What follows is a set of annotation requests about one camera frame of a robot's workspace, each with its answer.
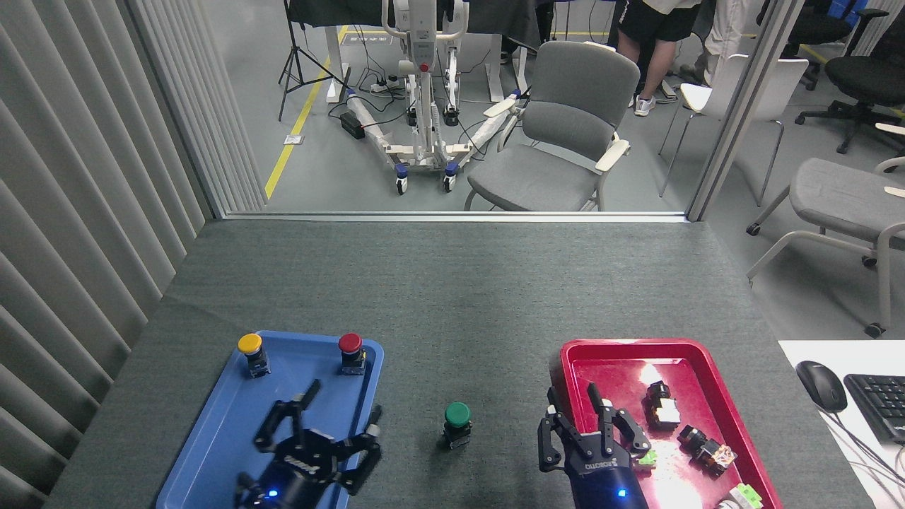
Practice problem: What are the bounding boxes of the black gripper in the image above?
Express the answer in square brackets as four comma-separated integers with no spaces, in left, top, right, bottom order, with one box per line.
[537,382,652,509]
[236,380,384,509]

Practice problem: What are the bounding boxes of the green push button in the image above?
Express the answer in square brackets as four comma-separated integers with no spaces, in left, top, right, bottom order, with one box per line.
[443,402,473,450]

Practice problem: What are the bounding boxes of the red push button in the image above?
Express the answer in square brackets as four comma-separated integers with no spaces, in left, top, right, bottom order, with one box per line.
[337,332,367,376]

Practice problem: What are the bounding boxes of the yellow push button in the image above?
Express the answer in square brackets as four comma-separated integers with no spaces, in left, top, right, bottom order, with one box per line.
[237,333,271,379]

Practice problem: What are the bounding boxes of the blue plastic tray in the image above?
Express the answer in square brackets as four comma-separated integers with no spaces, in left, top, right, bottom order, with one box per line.
[154,330,385,509]

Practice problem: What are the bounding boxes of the red plastic tray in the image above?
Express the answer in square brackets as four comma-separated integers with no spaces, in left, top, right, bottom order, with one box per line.
[559,338,784,509]

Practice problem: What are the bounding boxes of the black computer mouse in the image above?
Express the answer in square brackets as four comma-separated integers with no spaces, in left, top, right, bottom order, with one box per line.
[795,360,848,414]

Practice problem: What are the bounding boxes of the black keyboard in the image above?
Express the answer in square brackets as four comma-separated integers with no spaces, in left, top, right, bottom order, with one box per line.
[843,373,905,445]

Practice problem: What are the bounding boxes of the grey padded armchair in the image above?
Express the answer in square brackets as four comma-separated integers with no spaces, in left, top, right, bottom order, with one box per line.
[464,40,641,212]

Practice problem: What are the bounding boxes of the grey armchair with castors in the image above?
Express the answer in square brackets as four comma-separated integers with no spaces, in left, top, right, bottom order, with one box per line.
[745,123,905,339]

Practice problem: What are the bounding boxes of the white stand on wheels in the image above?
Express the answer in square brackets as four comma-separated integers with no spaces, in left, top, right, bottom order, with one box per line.
[346,0,524,195]

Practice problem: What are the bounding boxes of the black tripod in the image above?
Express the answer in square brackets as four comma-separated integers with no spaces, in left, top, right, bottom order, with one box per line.
[278,0,351,122]

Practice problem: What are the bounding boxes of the white plastic chair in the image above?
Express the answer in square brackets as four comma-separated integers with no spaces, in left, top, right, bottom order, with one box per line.
[659,54,810,207]

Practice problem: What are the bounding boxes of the person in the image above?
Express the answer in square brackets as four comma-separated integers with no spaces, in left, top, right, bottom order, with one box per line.
[680,0,759,89]

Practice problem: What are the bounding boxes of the black office chair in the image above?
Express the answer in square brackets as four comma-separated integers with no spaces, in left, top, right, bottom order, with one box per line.
[795,32,905,155]
[755,0,889,91]

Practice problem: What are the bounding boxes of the black and white switch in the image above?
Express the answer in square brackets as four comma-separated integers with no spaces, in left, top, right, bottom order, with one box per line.
[642,380,682,431]

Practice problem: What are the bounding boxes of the black switch with amber part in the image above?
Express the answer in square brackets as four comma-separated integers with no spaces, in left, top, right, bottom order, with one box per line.
[677,424,738,479]

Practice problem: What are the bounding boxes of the green and white switch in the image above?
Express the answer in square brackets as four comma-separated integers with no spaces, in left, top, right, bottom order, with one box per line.
[716,483,764,509]

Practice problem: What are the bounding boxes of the silver post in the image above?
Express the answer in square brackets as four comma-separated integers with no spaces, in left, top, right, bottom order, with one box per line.
[687,0,807,222]

